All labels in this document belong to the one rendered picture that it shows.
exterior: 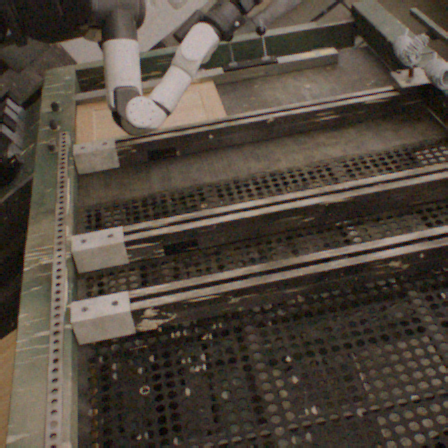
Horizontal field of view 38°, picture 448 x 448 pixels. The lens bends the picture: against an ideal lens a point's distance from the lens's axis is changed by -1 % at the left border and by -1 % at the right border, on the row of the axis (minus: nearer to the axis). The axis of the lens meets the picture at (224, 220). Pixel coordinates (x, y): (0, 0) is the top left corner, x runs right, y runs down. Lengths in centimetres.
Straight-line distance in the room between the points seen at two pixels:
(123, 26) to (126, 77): 13
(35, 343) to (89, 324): 12
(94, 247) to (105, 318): 24
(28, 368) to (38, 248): 39
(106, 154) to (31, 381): 82
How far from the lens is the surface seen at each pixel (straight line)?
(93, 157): 195
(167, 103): 164
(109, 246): 156
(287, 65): 239
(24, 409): 131
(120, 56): 165
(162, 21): 589
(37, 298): 151
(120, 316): 139
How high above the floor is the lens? 161
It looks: 14 degrees down
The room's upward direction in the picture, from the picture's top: 55 degrees clockwise
